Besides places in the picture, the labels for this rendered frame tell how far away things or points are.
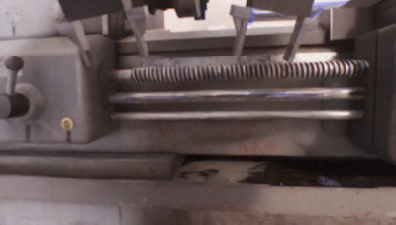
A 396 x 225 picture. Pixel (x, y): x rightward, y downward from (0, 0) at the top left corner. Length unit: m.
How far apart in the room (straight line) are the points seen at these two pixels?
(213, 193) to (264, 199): 0.11
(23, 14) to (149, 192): 0.66
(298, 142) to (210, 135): 0.26
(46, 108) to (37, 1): 0.36
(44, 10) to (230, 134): 0.68
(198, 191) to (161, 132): 0.24
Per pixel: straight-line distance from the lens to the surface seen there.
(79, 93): 0.56
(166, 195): 0.52
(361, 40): 0.65
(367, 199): 0.58
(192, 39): 0.61
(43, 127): 0.63
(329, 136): 0.70
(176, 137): 0.65
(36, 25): 0.83
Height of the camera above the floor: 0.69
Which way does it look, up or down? 5 degrees down
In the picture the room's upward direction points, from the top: 1 degrees counter-clockwise
